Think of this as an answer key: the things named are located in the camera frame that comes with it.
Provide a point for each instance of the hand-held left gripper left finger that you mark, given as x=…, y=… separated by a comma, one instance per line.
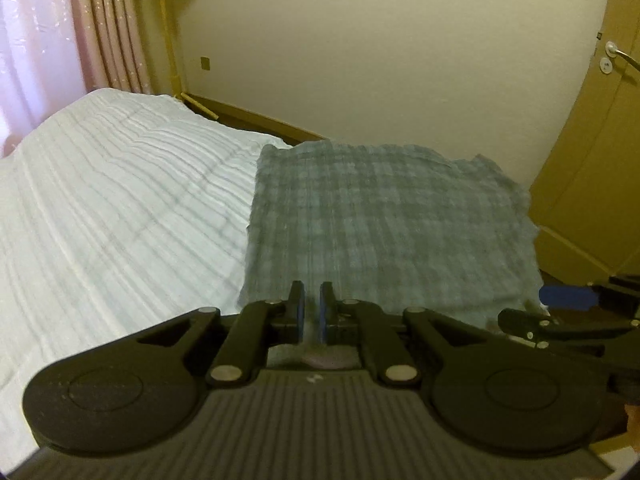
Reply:
x=300, y=305

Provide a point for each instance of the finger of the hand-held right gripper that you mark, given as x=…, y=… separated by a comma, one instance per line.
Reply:
x=550, y=330
x=567, y=296

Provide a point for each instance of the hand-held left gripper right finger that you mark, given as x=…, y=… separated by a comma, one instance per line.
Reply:
x=324, y=310

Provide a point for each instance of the grey plaid shirt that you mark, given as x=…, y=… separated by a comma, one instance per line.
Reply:
x=390, y=220

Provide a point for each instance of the yellow wooden door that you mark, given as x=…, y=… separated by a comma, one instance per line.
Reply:
x=590, y=160

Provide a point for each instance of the wooden skirting board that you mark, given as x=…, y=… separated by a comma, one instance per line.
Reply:
x=260, y=122

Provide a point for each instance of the bed with white striped bedspread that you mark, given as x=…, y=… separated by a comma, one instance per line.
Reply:
x=125, y=185

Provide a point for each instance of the round door lock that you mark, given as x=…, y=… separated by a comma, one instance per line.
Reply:
x=606, y=65

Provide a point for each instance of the wooden coat stand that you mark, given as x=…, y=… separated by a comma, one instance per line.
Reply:
x=167, y=35

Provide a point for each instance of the pink curtain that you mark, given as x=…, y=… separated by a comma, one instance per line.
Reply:
x=50, y=35

